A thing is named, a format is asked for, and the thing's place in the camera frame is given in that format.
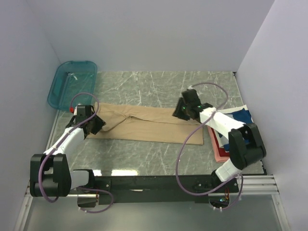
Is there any pink folded shirt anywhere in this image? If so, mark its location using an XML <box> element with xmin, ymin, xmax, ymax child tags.
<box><xmin>206</xmin><ymin>127</ymin><xmax>231</xmax><ymax>163</ymax></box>

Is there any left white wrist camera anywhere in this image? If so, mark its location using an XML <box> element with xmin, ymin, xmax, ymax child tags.
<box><xmin>69</xmin><ymin>105</ymin><xmax>78</xmax><ymax>116</ymax></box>

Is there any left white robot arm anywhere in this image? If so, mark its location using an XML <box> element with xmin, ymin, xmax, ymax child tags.
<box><xmin>29</xmin><ymin>105</ymin><xmax>106</xmax><ymax>199</ymax></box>

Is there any teal plastic basket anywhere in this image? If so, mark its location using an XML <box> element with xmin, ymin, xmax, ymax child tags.
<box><xmin>47</xmin><ymin>61</ymin><xmax>97</xmax><ymax>111</ymax></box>

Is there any beige t shirt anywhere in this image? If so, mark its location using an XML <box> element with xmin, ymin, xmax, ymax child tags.
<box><xmin>87</xmin><ymin>103</ymin><xmax>199</xmax><ymax>143</ymax></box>

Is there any blue white folded shirt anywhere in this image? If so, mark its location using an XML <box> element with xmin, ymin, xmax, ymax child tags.
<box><xmin>214</xmin><ymin>105</ymin><xmax>253</xmax><ymax>153</ymax></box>

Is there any purple cable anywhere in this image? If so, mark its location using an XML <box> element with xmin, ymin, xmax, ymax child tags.
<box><xmin>175</xmin><ymin>83</ymin><xmax>244</xmax><ymax>212</ymax></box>
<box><xmin>38</xmin><ymin>92</ymin><xmax>114</xmax><ymax>214</ymax></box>

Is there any aluminium frame rail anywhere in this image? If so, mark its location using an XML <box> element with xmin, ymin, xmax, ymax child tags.
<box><xmin>25</xmin><ymin>175</ymin><xmax>280</xmax><ymax>197</ymax></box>

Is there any red folded shirt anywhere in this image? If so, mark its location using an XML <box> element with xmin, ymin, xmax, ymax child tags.
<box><xmin>208</xmin><ymin>127</ymin><xmax>231</xmax><ymax>157</ymax></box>

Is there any black base beam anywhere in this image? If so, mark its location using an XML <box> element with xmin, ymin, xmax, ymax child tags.
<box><xmin>67</xmin><ymin>175</ymin><xmax>241</xmax><ymax>208</ymax></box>

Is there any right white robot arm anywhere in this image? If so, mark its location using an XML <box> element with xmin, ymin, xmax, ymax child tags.
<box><xmin>173</xmin><ymin>89</ymin><xmax>267</xmax><ymax>182</ymax></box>

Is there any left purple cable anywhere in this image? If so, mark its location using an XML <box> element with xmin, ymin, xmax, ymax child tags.
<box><xmin>38</xmin><ymin>92</ymin><xmax>114</xmax><ymax>214</ymax></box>

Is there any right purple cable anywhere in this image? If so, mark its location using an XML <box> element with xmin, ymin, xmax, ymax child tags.
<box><xmin>175</xmin><ymin>83</ymin><xmax>244</xmax><ymax>212</ymax></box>

